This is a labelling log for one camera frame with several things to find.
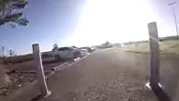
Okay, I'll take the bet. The white car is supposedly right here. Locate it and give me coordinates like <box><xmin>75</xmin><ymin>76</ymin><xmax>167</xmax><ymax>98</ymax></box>
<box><xmin>50</xmin><ymin>43</ymin><xmax>90</xmax><ymax>64</ymax></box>

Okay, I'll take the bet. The concrete kerb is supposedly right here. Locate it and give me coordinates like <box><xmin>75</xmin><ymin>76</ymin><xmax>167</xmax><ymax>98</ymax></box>
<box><xmin>41</xmin><ymin>51</ymin><xmax>95</xmax><ymax>80</ymax></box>

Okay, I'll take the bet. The grey asphalt path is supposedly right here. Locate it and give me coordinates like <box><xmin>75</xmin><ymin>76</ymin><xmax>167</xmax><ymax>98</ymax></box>
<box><xmin>0</xmin><ymin>37</ymin><xmax>179</xmax><ymax>101</ymax></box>

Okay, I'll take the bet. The grey bollard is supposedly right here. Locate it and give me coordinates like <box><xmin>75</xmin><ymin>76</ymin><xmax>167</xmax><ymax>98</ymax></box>
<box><xmin>136</xmin><ymin>21</ymin><xmax>168</xmax><ymax>92</ymax></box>
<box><xmin>30</xmin><ymin>42</ymin><xmax>53</xmax><ymax>99</ymax></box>

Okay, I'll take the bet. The grey side pavement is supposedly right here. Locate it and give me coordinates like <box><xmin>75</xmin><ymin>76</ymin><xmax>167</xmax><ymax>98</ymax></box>
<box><xmin>2</xmin><ymin>51</ymin><xmax>82</xmax><ymax>86</ymax></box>

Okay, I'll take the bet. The dry grass strip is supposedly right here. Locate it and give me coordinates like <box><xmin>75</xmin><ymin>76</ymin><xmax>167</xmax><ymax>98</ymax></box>
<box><xmin>120</xmin><ymin>36</ymin><xmax>179</xmax><ymax>69</ymax></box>

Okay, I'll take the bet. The tall street light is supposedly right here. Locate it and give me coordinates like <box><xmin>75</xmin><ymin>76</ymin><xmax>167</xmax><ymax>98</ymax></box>
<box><xmin>167</xmin><ymin>1</ymin><xmax>179</xmax><ymax>38</ymax></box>

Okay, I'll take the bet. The dark green tree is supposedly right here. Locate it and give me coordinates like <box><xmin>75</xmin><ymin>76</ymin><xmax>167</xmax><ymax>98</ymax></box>
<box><xmin>0</xmin><ymin>0</ymin><xmax>40</xmax><ymax>47</ymax></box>

